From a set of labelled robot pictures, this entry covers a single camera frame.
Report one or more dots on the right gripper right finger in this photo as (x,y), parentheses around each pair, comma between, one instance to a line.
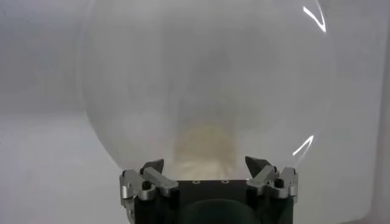
(274,182)

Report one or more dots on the white round plate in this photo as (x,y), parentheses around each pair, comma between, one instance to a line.
(146,91)

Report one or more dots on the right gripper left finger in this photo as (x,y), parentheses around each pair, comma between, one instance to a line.
(152,182)

